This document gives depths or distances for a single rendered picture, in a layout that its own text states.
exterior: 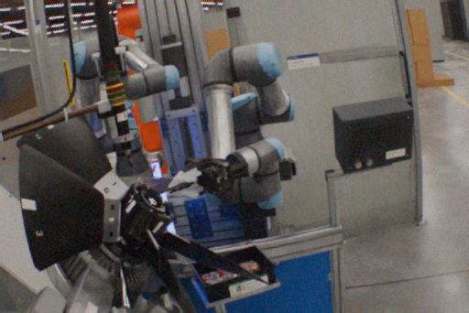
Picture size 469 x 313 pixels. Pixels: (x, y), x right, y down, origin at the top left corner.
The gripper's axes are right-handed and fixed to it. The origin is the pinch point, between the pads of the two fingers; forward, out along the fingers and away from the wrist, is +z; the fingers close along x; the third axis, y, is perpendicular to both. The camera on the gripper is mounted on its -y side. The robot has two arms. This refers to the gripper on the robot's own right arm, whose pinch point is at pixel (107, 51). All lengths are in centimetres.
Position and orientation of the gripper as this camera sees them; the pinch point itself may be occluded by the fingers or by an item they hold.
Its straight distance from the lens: 103.1
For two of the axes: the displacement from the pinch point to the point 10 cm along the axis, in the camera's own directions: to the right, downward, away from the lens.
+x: -9.6, 2.2, -1.8
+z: 2.3, 2.3, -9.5
